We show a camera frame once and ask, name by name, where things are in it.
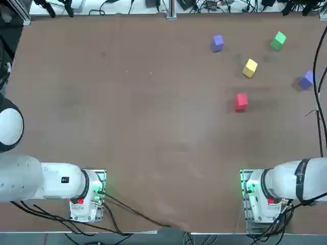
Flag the red foam cube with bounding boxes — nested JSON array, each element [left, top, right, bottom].
[[234, 92, 249, 112]]

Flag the purple foam cube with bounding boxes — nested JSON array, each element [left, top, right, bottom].
[[211, 35, 225, 53], [298, 70, 314, 91]]

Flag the yellow foam cube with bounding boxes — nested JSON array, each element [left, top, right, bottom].
[[242, 58, 258, 79]]

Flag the green foam cube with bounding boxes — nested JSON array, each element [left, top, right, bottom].
[[270, 31, 287, 52]]

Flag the black base power cable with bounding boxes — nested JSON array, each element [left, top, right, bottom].
[[102, 192, 174, 228]]

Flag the aluminium frame post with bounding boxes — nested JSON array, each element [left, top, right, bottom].
[[166, 0, 177, 20]]

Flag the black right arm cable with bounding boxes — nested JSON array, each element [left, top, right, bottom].
[[313, 24, 327, 158]]

